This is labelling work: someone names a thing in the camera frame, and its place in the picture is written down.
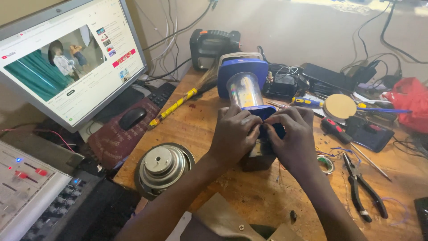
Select black battery block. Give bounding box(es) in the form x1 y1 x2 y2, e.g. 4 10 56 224
241 139 278 172

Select black flat box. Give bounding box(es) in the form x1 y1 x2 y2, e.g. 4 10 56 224
302 63 357 92

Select blue lantern housing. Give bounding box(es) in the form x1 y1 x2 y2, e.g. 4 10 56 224
217 52 269 100

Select black flat device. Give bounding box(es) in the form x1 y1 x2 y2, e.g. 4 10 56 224
345 116 395 153

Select black rechargeable torch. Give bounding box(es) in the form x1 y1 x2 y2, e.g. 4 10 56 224
189 29 241 71

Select grey computer monitor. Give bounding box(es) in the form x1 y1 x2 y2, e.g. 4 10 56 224
0 0 148 134

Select black open appliance with wires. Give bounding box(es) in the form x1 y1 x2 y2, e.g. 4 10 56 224
262 64 310 101

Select maroon mouse pad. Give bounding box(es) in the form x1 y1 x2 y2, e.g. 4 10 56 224
88 97 161 170

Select beige leather piece with screw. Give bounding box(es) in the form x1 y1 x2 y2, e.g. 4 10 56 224
181 192 305 241

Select black computer mouse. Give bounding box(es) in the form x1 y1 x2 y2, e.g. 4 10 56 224
119 107 147 131

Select blue lantern with clear dome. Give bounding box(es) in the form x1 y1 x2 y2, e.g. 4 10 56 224
226 72 287 139

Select roll of solder wire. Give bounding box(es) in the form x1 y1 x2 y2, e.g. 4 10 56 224
317 155 335 175

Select thin metal rod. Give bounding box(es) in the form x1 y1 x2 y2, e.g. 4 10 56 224
350 143 392 181

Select blue and yellow screwdriver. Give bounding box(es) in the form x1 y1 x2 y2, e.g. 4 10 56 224
292 97 324 108

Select audio mixer console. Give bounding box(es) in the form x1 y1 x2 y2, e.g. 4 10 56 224
0 140 101 241

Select black keyboard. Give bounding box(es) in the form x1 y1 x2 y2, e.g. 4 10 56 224
147 82 177 109

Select metal speaker driver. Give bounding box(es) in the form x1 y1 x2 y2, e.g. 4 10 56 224
134 143 196 201

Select round wooden disc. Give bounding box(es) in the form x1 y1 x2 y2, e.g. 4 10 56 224
323 94 358 120

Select person's right hand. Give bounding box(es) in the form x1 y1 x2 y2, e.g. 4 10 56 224
263 106 317 173

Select black power adapter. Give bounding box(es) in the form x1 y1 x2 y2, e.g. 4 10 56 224
351 60 380 84

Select bundle of wall cables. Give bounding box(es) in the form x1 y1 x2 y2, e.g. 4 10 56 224
134 0 218 82

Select red plastic bag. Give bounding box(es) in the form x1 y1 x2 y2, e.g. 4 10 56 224
382 77 428 134

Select broom with yellow handle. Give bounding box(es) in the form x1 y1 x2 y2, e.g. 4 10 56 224
148 65 218 130

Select black-handled pliers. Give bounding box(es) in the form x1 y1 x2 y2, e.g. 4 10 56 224
342 152 389 223

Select person's left hand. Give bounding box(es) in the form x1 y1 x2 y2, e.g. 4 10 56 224
208 104 263 167

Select red and black screwdriver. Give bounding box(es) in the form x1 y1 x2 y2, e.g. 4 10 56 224
321 117 354 145

